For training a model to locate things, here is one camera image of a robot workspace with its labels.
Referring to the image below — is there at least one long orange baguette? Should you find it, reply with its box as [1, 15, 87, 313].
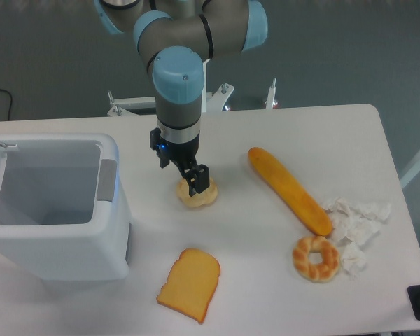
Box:
[248, 147, 333, 236]

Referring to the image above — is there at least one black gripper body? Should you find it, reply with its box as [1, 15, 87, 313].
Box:
[150, 127, 200, 175]

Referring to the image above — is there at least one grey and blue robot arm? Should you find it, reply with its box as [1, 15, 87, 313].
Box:
[94, 1, 268, 195]

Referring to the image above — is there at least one white trash bin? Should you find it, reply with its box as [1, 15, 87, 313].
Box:
[0, 133, 132, 281]

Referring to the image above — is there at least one small crumpled white tissue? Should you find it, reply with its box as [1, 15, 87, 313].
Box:
[341, 242, 367, 279]

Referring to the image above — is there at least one twisted ring bread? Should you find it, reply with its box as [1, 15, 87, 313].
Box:
[292, 236, 340, 283]

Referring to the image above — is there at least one large crumpled white tissue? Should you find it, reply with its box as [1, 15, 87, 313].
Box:
[321, 197, 392, 246]

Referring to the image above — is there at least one orange toast slice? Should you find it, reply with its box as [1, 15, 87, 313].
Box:
[156, 248, 221, 324]

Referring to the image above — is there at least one round braided bread roll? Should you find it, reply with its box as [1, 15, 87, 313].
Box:
[176, 177, 218, 208]

